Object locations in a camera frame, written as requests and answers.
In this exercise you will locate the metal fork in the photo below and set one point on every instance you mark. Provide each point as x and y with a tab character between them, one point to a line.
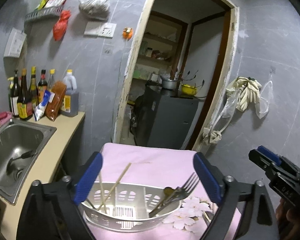
188	183

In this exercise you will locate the wooden pantry shelf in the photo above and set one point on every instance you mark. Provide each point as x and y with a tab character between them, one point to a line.
162	40

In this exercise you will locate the green pump bottle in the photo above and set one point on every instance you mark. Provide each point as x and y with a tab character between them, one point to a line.
10	97

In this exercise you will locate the dry plant twigs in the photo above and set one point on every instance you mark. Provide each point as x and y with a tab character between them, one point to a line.
173	73

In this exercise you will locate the large oil jug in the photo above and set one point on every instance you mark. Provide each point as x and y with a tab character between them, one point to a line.
70	100

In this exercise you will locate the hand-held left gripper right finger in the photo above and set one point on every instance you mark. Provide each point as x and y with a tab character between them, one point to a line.
207	180

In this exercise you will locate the pink scrub brush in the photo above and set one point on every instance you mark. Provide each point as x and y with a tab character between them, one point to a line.
3	116

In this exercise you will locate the black ladle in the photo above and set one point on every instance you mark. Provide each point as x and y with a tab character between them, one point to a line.
25	154

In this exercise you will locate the clear plastic bag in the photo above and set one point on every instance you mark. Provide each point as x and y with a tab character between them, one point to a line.
228	108

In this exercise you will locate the white wall socket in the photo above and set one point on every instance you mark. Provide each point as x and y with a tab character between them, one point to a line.
108	30

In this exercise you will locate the white hanging slotted basket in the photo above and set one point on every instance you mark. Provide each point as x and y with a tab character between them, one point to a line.
15	42

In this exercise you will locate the beige kitchen counter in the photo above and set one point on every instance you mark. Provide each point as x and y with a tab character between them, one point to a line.
62	130

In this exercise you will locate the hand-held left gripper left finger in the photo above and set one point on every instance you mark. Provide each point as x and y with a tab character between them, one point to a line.
88	177

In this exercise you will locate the grey wall shelf basket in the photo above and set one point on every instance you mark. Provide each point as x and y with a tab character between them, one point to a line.
42	12

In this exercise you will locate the dark bottle red label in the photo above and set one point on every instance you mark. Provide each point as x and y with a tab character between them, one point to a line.
42	85

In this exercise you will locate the person's right hand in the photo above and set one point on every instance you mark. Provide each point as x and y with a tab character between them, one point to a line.
286	213

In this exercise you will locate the pink floral tablecloth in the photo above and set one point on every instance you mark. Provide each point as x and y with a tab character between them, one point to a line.
152	160

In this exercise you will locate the metal cooking pot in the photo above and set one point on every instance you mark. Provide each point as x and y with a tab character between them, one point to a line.
169	84

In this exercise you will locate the orange brown spice packet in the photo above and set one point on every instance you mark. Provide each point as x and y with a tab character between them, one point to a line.
56	100

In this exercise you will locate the white plastic utensil holder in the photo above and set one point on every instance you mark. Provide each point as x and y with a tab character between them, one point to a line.
140	223

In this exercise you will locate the small adhesive wall hook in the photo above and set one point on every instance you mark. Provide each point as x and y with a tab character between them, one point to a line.
108	51

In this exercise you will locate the brass coloured spoon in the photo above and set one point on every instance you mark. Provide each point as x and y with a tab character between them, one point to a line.
168	191

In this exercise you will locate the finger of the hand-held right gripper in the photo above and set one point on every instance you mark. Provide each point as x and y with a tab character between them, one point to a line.
268	153
262	161

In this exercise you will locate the dark bottle white label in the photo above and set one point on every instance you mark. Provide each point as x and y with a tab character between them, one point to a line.
15	102

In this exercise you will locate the yellow bowl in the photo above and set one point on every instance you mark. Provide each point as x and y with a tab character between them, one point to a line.
188	89

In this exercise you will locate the white mesh bag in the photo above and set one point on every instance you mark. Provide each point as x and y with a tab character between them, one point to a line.
263	105

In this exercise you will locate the green box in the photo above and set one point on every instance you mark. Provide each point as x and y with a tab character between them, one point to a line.
141	74

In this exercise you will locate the grey cabinet appliance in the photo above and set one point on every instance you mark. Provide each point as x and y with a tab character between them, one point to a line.
170	117

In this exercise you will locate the tall dark sauce bottle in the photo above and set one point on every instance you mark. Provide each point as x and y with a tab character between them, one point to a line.
33	85

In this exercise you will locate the red plastic bag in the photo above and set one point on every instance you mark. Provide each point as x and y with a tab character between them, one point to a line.
60	27

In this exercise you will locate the clear bag of dried goods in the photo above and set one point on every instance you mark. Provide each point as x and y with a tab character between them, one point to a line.
93	7

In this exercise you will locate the blue white packet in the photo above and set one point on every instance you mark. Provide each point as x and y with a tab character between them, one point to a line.
42	107

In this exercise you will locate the black bag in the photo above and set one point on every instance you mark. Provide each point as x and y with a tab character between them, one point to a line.
137	115

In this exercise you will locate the cream rubber gloves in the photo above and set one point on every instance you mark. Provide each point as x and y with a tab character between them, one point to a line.
247	95

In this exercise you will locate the wooden door frame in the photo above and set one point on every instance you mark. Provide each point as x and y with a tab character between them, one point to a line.
130	62

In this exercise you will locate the white wall switch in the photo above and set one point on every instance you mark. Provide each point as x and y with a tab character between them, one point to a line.
92	28

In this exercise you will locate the knotted beige rag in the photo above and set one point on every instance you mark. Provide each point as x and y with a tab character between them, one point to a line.
212	136

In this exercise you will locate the stainless steel sink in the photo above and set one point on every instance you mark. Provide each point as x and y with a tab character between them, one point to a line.
5	140

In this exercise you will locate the dark bottle yellow label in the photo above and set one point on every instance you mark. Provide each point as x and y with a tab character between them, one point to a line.
25	107

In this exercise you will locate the clear bottle yellow cap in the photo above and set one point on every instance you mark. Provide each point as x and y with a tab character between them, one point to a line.
51	76

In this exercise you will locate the pale storage jar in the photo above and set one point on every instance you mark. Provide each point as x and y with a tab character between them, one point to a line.
143	47

